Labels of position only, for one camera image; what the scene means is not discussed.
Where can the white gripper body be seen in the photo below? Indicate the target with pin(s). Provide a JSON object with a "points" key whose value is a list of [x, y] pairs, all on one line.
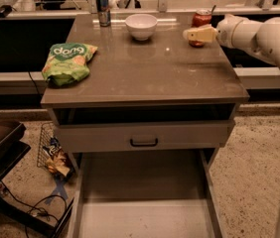
{"points": [[225, 31]]}

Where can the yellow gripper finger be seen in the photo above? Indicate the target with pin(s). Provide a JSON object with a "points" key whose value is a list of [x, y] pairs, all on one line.
{"points": [[201, 34]]}

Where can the red coke can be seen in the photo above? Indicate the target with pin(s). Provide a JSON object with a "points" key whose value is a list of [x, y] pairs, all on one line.
{"points": [[200, 18]]}

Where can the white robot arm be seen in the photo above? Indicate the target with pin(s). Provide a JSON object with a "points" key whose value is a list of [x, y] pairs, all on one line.
{"points": [[260, 40]]}

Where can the blue energy drink can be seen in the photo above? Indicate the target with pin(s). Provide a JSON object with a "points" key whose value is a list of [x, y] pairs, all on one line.
{"points": [[103, 12]]}

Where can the green rice chip bag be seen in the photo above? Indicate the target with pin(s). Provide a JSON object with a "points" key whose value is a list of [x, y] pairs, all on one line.
{"points": [[67, 63]]}

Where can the white bowl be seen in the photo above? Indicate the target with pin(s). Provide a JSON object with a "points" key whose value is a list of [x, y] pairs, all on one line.
{"points": [[141, 26]]}

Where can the grey cabinet table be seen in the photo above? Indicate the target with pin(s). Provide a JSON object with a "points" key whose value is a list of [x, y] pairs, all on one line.
{"points": [[150, 193]]}

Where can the dark tray stand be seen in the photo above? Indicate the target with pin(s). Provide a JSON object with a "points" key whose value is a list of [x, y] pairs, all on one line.
{"points": [[12, 151]]}

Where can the grey drawer with black handle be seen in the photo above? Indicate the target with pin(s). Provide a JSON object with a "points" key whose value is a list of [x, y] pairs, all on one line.
{"points": [[143, 136]]}

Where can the wire basket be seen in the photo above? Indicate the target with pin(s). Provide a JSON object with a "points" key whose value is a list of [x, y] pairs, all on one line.
{"points": [[44, 142]]}

